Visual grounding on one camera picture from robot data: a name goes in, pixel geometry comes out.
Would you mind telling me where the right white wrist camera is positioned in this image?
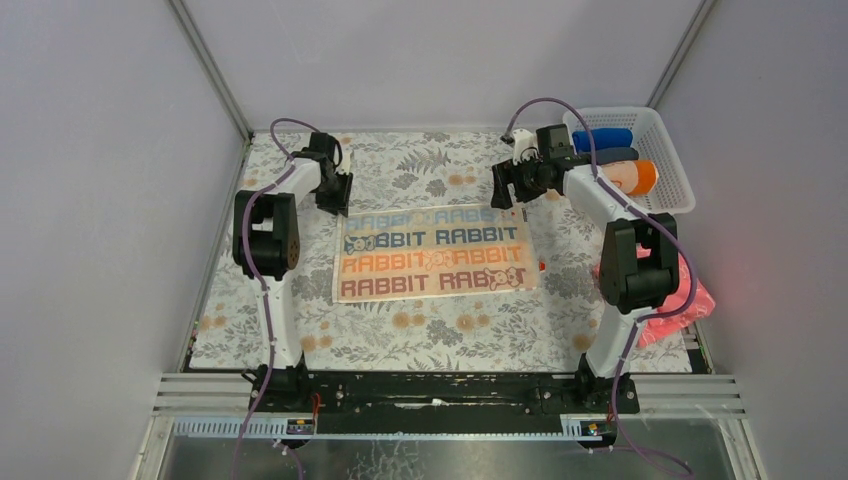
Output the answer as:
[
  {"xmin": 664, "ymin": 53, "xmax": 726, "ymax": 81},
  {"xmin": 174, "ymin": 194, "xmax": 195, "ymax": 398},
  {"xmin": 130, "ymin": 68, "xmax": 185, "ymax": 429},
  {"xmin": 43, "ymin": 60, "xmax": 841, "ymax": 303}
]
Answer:
[{"xmin": 502, "ymin": 128, "xmax": 540, "ymax": 165}]

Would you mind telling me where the orange cartoon towel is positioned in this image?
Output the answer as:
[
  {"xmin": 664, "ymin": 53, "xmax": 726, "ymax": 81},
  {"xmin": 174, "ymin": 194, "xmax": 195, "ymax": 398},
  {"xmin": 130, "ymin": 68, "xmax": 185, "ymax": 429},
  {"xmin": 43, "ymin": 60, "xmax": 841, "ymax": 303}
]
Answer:
[{"xmin": 602, "ymin": 160, "xmax": 659, "ymax": 196}]

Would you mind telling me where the white plastic basket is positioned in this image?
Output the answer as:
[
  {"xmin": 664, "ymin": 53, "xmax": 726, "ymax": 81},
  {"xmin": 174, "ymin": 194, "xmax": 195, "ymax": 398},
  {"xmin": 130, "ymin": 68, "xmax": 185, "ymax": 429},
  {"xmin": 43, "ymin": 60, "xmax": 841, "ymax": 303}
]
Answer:
[{"xmin": 579, "ymin": 106, "xmax": 696, "ymax": 215}]

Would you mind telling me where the floral table mat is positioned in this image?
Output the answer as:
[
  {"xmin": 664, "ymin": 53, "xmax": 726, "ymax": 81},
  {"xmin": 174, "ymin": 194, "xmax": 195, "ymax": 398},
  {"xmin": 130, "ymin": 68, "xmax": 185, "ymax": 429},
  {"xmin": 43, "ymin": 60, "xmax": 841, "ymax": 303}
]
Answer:
[{"xmin": 188, "ymin": 130, "xmax": 694, "ymax": 374}]

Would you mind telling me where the purple cable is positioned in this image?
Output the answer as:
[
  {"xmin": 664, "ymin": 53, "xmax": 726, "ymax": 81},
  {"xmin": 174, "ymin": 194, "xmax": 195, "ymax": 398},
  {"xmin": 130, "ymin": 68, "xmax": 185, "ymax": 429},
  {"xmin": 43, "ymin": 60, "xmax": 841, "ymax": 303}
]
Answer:
[
  {"xmin": 228, "ymin": 117, "xmax": 346, "ymax": 480},
  {"xmin": 502, "ymin": 97, "xmax": 700, "ymax": 480}
]

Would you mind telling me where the peach lettered towel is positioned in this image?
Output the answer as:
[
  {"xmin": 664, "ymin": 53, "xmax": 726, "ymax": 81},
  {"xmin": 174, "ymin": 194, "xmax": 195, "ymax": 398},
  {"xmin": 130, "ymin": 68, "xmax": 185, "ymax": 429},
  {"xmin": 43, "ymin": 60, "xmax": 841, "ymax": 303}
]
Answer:
[{"xmin": 333, "ymin": 204, "xmax": 540, "ymax": 304}]

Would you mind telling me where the blue rolled towel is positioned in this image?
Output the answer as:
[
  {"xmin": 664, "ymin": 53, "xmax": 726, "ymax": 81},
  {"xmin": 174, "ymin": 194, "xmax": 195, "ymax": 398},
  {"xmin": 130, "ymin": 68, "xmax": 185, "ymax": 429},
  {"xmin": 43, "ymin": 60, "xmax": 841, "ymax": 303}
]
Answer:
[{"xmin": 572, "ymin": 128, "xmax": 633, "ymax": 153}]

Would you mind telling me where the grey rolled towel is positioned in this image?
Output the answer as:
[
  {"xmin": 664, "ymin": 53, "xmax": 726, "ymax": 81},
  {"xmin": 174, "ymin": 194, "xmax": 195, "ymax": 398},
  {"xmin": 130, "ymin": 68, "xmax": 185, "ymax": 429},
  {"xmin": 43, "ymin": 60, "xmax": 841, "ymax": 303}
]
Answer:
[{"xmin": 595, "ymin": 147, "xmax": 640, "ymax": 165}]

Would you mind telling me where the pink folded towel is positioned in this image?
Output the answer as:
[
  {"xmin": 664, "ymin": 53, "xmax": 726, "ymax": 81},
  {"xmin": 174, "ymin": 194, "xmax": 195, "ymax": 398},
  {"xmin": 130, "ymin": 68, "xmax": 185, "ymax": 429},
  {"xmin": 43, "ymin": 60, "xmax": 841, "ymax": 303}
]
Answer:
[{"xmin": 636, "ymin": 255, "xmax": 716, "ymax": 349}]

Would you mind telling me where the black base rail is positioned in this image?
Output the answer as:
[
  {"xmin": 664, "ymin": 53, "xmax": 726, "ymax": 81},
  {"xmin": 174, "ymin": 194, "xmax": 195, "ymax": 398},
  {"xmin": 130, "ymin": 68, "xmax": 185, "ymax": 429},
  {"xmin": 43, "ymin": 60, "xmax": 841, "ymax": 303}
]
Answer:
[{"xmin": 242, "ymin": 366, "xmax": 640, "ymax": 435}]

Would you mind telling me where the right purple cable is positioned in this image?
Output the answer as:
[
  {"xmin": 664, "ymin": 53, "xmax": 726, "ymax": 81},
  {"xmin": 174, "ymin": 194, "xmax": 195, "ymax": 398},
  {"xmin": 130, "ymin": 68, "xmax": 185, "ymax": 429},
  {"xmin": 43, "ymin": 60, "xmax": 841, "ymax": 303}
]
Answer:
[{"xmin": 502, "ymin": 97, "xmax": 700, "ymax": 480}]

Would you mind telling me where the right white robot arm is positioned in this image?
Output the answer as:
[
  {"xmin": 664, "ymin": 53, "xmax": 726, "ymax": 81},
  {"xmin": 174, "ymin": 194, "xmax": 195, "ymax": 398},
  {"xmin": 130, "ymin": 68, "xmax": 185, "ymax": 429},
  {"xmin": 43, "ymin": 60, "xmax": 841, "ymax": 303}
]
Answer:
[{"xmin": 491, "ymin": 124, "xmax": 680, "ymax": 403}]

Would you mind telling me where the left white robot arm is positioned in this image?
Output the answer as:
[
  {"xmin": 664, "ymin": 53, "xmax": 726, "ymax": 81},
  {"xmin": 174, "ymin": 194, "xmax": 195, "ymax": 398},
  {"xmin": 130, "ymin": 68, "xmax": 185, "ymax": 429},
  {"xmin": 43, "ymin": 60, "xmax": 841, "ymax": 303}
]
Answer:
[{"xmin": 232, "ymin": 131, "xmax": 353, "ymax": 404}]

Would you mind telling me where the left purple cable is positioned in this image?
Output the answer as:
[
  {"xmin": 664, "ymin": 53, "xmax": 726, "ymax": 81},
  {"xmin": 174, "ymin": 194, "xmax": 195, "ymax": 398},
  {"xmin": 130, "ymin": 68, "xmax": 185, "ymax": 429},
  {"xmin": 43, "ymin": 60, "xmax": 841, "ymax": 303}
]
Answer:
[{"xmin": 228, "ymin": 117, "xmax": 346, "ymax": 480}]

